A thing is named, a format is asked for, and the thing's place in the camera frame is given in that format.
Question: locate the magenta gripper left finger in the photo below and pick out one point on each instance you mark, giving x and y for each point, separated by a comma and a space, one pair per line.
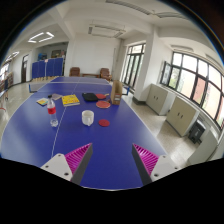
70, 166

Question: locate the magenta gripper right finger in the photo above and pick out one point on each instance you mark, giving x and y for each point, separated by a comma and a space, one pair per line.
152, 167

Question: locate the clear plastic water bottle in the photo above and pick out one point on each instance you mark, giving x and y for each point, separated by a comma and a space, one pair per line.
52, 112

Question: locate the small red round coaster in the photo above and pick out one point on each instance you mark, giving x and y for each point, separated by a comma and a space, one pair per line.
104, 123

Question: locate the white ceramic mug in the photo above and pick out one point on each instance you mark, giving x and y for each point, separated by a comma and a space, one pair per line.
87, 117

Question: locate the blue table tennis table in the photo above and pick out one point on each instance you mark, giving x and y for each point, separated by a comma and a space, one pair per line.
29, 137

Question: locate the near beige cabinet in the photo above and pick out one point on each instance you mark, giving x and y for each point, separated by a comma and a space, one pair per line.
182, 116

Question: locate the beige cabinet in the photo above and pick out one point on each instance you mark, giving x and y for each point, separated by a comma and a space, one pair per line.
160, 100
182, 116

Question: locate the yellow book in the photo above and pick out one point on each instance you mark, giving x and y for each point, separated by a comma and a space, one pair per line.
70, 100

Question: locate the red table tennis paddle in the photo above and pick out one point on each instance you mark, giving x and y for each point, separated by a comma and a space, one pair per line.
103, 104

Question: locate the far beige cabinet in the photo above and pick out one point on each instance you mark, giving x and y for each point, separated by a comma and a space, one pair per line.
160, 100

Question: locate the black pouch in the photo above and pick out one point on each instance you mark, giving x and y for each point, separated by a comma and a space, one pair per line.
90, 97

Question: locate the small colourful booklet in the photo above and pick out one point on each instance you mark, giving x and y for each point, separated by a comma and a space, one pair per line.
42, 101

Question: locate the grey notebook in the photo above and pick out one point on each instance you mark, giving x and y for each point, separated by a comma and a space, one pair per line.
56, 96

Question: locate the brown cardboard box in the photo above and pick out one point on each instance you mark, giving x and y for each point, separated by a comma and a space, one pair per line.
116, 92

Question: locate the left brown armchair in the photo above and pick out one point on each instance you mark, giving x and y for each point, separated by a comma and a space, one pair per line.
74, 71

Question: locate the brown armchair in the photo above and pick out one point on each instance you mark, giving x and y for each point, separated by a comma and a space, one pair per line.
74, 71
105, 74

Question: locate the right brown armchair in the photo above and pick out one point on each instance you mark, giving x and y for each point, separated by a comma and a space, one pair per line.
105, 74

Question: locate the blue folded partition panels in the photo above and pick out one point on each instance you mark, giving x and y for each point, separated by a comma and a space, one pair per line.
47, 68

